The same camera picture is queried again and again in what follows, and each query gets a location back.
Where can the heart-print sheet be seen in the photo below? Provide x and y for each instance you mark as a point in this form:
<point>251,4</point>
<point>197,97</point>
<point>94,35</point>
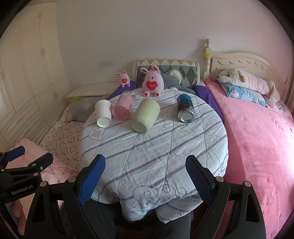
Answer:
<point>63,141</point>

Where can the clear jar with pink paper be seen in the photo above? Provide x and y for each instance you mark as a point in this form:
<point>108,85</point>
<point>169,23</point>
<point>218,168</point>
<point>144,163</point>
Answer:
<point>122,109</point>

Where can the blue metal can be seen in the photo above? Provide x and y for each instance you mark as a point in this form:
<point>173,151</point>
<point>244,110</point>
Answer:
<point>185,108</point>

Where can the pink fleece blanket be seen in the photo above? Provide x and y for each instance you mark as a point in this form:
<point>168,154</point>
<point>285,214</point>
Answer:
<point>260,144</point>

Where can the large pink bunny plush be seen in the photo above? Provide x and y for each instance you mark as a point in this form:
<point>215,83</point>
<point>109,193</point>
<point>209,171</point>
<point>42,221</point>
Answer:
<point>153,83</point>

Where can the wall outlet plate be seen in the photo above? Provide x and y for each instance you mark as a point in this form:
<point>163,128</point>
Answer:
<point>109,63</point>

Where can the cream wardrobe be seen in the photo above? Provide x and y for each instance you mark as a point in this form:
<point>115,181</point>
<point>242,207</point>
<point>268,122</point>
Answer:
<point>34,85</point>

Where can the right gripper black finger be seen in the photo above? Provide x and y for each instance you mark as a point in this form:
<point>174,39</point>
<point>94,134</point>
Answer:
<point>22,166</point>

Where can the grey plush toy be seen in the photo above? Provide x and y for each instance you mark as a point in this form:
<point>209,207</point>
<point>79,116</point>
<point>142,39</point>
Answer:
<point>172,80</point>

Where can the grey sun-print pillow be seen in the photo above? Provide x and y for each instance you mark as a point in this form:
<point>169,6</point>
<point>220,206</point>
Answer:
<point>81,108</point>

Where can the small pink bunny plush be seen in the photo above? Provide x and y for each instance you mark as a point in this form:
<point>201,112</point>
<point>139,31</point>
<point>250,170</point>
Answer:
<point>124,79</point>

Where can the purple sheet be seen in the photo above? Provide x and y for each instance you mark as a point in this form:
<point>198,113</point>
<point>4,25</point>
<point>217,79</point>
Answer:
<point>199,90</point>

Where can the cream folded board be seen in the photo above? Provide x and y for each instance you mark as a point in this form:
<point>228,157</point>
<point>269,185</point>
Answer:
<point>94,90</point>

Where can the striped light blue quilt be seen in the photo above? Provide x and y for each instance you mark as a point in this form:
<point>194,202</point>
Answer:
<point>146,172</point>

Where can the long pink white plush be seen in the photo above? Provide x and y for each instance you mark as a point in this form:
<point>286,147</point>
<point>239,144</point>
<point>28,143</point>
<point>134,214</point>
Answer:
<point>240,78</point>

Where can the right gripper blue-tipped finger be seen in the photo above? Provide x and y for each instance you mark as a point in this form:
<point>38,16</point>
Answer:
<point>9,156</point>

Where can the cream wooden headboard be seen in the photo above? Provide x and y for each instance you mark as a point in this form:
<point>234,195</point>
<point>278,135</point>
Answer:
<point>215,62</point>

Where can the blue cartoon pillow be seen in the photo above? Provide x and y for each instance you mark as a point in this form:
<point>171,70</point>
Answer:
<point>236,92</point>

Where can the green patchwork pillow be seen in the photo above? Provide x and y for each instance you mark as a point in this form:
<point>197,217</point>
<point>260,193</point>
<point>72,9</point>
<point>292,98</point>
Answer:
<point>189,70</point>

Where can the pale green cup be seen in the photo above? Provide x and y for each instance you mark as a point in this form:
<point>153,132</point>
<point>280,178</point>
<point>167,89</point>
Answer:
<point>145,115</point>

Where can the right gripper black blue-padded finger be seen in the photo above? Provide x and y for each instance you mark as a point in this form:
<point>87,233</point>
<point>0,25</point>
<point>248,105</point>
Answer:
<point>44,217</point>
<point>246,220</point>

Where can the white paper cup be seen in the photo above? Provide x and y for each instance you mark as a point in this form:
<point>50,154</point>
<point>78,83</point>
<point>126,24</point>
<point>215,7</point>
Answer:
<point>103,113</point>

